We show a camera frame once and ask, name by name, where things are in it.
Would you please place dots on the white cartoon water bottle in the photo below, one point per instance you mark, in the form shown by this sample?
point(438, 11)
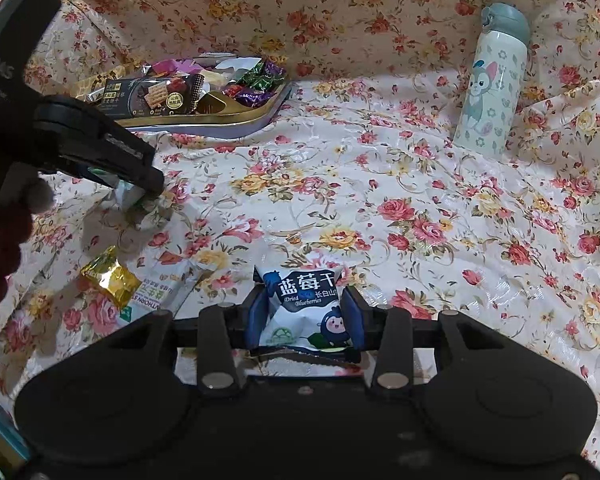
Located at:
point(490, 90)

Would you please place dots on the white blue blueberry packet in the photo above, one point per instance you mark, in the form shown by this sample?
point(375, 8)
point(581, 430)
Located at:
point(305, 310)

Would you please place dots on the gold snack packet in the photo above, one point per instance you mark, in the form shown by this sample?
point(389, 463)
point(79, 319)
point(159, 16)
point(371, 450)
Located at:
point(105, 276)

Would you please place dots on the person's left hand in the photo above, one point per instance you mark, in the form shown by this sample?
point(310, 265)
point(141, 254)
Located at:
point(5, 245)

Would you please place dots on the white green snack packet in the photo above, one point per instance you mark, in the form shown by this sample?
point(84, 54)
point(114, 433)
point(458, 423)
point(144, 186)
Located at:
point(170, 287)

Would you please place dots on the floral bedspread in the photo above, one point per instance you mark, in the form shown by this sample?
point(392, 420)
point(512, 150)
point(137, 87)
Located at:
point(380, 210)

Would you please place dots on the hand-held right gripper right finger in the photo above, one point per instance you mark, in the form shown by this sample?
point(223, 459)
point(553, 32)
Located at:
point(354, 320)

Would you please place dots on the dark cracker packet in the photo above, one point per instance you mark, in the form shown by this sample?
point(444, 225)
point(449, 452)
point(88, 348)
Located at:
point(150, 95)

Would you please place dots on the gold purple snack tray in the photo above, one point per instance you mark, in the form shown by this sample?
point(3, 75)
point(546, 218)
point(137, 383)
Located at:
point(220, 122)

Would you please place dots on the shiny green snack packet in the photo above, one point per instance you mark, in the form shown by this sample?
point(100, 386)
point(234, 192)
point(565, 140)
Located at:
point(130, 202)

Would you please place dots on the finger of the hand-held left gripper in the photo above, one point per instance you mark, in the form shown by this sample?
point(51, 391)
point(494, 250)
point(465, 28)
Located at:
point(90, 130)
point(130, 177)

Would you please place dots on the pile of assorted wrapped snacks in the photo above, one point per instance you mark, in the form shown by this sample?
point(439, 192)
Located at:
point(255, 77)

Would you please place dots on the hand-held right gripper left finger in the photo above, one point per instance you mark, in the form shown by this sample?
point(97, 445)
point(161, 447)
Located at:
point(257, 317)

